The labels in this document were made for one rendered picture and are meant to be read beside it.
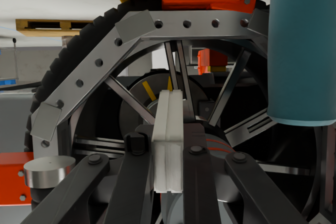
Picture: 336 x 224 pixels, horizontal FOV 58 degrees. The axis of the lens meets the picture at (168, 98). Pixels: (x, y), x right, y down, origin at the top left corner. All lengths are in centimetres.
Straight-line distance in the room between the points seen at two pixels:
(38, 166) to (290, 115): 29
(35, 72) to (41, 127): 1029
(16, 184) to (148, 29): 32
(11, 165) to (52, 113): 11
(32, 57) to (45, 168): 1056
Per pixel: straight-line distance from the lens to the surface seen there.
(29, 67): 1087
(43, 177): 28
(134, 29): 48
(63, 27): 468
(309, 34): 39
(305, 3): 40
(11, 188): 56
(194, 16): 49
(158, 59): 910
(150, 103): 102
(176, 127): 15
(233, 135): 62
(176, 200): 37
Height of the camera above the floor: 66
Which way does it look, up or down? 6 degrees up
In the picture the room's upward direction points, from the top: 179 degrees clockwise
